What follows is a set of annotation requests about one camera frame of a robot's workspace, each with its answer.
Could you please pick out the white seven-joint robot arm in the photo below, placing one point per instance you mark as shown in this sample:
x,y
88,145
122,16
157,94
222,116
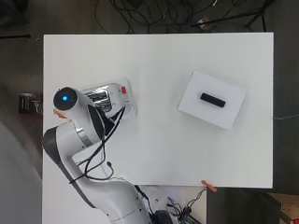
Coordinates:
x,y
93,186

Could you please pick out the black block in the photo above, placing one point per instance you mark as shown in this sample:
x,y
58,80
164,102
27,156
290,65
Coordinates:
x,y
213,100

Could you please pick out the white flat box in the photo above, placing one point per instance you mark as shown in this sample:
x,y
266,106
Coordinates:
x,y
215,118

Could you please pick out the orange clip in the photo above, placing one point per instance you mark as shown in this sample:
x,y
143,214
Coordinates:
x,y
208,185

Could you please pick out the dark printed book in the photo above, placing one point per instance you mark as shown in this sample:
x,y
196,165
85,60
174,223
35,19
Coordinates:
x,y
29,103

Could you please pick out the black tripod legs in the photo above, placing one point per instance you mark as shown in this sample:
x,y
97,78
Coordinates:
x,y
236,15

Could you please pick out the wooden crate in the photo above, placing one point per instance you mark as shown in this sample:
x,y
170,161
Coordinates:
x,y
285,207

